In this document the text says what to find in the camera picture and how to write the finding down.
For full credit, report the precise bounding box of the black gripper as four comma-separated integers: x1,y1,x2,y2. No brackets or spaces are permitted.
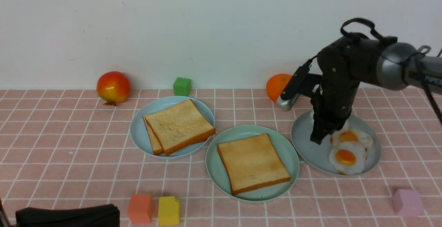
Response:
310,82,353,145

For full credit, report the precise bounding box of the fried egg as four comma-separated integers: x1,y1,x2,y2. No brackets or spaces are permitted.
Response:
330,126,374,151
328,141,366,175
338,120,349,133

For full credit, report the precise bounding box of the pink cube block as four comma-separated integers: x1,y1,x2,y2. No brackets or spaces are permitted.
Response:
392,189,425,218

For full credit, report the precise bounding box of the grey-blue egg plate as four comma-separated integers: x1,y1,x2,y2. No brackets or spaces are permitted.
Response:
291,110,382,178

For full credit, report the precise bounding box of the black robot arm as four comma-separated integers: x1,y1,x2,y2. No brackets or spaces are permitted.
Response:
310,37,442,144

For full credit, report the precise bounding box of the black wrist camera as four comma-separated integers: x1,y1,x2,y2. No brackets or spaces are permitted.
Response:
276,56,322,112

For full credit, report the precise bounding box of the orange fruit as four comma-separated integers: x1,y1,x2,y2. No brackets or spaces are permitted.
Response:
266,73,292,103

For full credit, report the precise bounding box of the light blue bread plate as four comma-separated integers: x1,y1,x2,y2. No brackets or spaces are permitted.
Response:
129,96,215,160

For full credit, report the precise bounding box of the orange block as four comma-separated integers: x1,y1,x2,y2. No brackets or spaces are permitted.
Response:
127,194,154,224

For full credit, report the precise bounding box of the red yellow pomegranate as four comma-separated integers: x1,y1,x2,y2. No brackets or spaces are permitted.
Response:
96,71,131,106

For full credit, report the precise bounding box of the green centre plate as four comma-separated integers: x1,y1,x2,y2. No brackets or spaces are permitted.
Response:
205,125,300,203

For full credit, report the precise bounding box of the green cube block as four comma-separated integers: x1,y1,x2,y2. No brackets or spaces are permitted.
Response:
173,77,192,97

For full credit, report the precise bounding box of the yellow block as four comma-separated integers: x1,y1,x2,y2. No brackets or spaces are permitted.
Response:
158,197,181,226

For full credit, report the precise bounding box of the black cable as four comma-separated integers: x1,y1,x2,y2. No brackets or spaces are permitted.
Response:
340,18,442,126

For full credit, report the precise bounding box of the toast slice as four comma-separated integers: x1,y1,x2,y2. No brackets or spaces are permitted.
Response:
217,133,291,196
146,99,216,156
143,114,164,155

